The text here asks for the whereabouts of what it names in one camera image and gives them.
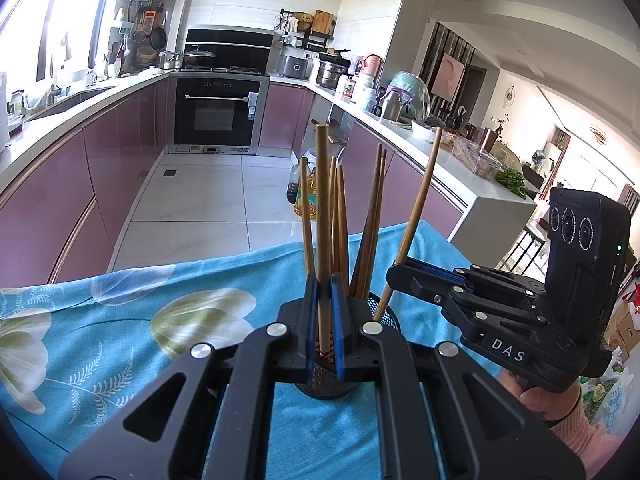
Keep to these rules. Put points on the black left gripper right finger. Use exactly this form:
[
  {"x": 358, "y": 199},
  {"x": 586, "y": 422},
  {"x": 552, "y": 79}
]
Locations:
[{"x": 440, "y": 415}]

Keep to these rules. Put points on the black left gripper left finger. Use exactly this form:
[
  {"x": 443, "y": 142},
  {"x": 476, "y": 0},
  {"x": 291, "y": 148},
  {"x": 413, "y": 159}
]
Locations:
[{"x": 208, "y": 415}]

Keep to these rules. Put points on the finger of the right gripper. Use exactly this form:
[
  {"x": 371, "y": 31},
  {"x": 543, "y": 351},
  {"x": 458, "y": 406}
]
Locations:
[{"x": 428, "y": 283}]

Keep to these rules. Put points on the pink sleeve forearm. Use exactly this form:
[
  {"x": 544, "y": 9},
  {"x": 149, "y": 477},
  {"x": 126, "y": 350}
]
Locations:
[{"x": 591, "y": 443}]

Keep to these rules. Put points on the purple kitchen cabinets right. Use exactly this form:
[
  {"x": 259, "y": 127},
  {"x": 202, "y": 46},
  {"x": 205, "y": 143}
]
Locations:
[{"x": 292, "y": 110}]

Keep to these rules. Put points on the purple kitchen cabinets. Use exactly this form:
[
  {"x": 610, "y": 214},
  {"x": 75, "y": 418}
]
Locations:
[
  {"x": 69, "y": 183},
  {"x": 292, "y": 110}
]

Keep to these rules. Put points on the purple kitchen cabinets left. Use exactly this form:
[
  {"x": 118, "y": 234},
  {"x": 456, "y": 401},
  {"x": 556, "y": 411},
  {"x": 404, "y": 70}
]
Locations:
[{"x": 69, "y": 183}]

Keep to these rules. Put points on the person's right hand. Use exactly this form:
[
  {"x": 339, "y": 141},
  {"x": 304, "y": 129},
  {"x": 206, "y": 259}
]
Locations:
[{"x": 550, "y": 406}]

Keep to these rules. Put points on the black mesh chopstick holder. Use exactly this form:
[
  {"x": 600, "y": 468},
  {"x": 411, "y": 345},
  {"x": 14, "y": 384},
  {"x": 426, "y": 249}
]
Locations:
[{"x": 324, "y": 385}]

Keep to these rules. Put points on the green vegetables bunch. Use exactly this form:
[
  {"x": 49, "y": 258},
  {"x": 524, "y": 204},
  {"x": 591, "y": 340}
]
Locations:
[{"x": 515, "y": 182}]

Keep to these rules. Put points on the blue floral tablecloth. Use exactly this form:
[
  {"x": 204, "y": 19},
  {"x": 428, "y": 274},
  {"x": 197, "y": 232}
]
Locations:
[{"x": 74, "y": 354}]

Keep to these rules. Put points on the green food cover dome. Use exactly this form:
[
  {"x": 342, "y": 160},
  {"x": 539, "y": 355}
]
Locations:
[{"x": 415, "y": 102}]

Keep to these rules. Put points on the pink kettle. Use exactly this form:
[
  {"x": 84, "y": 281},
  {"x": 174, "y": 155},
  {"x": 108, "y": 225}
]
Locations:
[{"x": 371, "y": 67}]

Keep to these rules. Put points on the steel pot on counter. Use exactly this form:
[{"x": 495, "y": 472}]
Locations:
[{"x": 329, "y": 74}]

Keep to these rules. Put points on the silver rice cooker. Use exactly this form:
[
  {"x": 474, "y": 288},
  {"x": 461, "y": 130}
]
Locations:
[{"x": 292, "y": 66}]

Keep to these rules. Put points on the black built-in oven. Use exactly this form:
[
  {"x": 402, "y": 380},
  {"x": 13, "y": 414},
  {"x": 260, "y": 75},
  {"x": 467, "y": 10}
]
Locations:
[{"x": 217, "y": 113}]

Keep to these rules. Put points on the black range hood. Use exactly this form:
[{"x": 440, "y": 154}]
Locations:
[{"x": 238, "y": 49}]

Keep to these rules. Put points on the wok on stove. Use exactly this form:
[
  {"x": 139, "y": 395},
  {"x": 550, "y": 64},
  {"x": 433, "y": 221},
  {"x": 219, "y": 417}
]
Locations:
[{"x": 198, "y": 59}]

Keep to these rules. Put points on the white microwave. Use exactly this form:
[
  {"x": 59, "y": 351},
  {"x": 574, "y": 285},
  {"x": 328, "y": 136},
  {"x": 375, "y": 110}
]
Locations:
[{"x": 4, "y": 121}]

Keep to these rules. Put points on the black tracking camera box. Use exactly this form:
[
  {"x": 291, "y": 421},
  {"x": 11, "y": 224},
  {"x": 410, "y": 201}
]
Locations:
[{"x": 588, "y": 235}]

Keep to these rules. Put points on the black wall shelf rack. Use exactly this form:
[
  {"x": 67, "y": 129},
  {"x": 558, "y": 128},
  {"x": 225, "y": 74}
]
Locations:
[{"x": 311, "y": 32}]

